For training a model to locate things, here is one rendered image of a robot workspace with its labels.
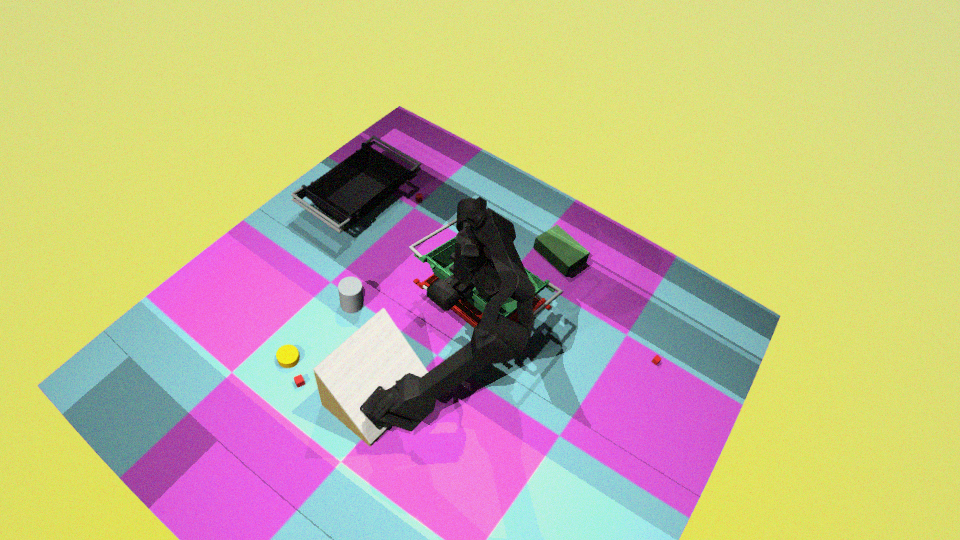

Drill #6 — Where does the yellow cylinder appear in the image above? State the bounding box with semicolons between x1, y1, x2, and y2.
276;345;299;369

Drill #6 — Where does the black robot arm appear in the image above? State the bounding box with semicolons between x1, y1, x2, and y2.
360;196;536;431

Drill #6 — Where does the grey cylinder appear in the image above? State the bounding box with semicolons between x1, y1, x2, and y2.
338;277;363;313

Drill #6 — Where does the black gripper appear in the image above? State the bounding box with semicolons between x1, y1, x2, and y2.
427;246;495;311

